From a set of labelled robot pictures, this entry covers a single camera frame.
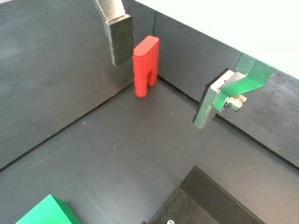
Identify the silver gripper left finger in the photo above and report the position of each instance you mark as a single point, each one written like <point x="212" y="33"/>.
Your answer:
<point x="119" y="29"/>

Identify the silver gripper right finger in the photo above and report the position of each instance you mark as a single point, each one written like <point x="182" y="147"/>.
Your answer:
<point x="226" y="92"/>

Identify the red two-legged block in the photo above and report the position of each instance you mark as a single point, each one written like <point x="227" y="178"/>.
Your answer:
<point x="146" y="63"/>

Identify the green shape sorter board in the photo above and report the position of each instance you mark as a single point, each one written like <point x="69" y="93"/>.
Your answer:
<point x="49" y="211"/>

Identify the black curved holder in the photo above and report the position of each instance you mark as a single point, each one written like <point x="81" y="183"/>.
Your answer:
<point x="202" y="202"/>

